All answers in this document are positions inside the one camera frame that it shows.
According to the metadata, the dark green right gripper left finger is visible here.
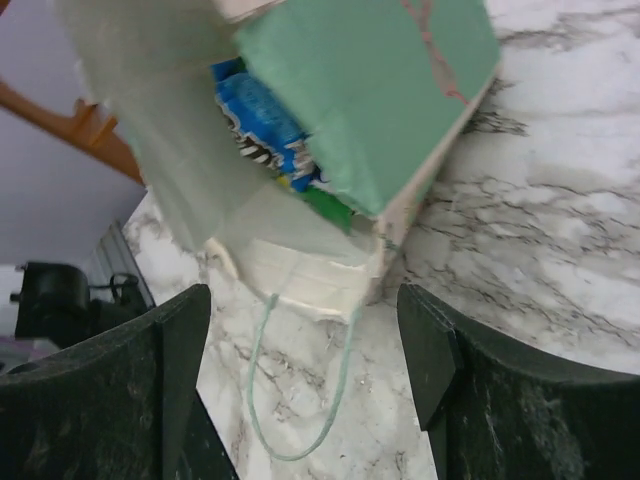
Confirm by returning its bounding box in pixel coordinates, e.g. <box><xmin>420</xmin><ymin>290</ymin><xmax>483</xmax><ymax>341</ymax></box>
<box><xmin>1</xmin><ymin>284</ymin><xmax>235</xmax><ymax>479</ymax></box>

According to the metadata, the green illustrated paper bag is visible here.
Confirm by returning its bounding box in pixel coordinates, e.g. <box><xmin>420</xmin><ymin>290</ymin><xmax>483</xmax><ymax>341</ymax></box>
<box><xmin>54</xmin><ymin>1</ymin><xmax>500</xmax><ymax>326</ymax></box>

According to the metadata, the orange wooden rack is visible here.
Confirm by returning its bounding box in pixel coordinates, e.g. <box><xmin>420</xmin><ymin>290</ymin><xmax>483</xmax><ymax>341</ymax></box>
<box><xmin>1</xmin><ymin>81</ymin><xmax>144</xmax><ymax>185</ymax></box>

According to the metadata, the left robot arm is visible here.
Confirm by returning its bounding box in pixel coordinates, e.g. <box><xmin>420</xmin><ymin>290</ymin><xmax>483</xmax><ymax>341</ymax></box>
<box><xmin>1</xmin><ymin>262</ymin><xmax>149</xmax><ymax>375</ymax></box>

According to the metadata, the green Fox's candy bag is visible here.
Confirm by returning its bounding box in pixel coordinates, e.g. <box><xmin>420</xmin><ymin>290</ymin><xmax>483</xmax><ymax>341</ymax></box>
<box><xmin>302</xmin><ymin>187</ymin><xmax>354</xmax><ymax>234</ymax></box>

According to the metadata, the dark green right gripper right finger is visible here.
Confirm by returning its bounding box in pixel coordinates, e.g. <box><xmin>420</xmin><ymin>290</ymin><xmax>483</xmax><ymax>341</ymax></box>
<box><xmin>397</xmin><ymin>284</ymin><xmax>639</xmax><ymax>479</ymax></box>

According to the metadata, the blue M&M's candy packet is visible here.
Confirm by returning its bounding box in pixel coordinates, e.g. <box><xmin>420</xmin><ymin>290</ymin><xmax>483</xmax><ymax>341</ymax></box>
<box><xmin>211</xmin><ymin>58</ymin><xmax>331</xmax><ymax>195</ymax></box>

